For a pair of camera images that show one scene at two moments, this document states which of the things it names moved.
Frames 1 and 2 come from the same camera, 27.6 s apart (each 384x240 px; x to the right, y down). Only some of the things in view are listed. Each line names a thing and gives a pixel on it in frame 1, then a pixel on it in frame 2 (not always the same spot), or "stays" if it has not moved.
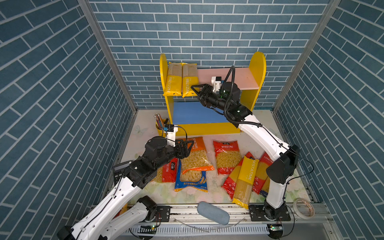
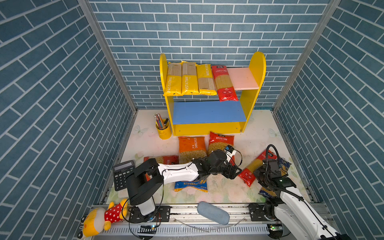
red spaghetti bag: [229, 185] -> [226, 90]
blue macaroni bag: [196, 179] stays
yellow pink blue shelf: [192, 116] stays
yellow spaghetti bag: [243, 191] -> [206, 84]
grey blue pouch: [214, 213] stays
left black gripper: [185, 152] -> [232, 175]
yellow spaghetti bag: [190, 77] stays
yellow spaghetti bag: [174, 84] stays
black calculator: [118, 170] stays
